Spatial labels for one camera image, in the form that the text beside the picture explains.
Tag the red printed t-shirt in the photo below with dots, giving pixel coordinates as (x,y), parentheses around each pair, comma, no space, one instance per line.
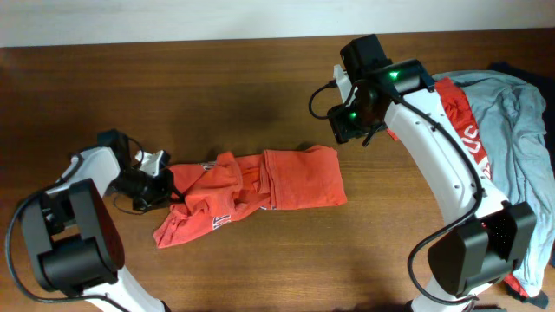
(464,125)

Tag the orange red t-shirt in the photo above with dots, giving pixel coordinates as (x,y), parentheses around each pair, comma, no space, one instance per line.
(231,188)

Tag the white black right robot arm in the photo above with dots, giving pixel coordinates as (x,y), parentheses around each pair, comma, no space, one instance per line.
(378,82)

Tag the dark navy garment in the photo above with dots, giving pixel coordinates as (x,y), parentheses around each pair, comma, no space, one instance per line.
(546,88)

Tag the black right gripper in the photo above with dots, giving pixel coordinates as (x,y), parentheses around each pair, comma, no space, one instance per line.
(342,129)

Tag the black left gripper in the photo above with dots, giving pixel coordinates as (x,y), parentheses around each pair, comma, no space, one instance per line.
(165,192)

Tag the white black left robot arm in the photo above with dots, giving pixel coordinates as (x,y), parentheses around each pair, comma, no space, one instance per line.
(72,242)

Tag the grey t-shirt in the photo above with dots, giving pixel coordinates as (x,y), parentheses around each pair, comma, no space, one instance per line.
(508,112)

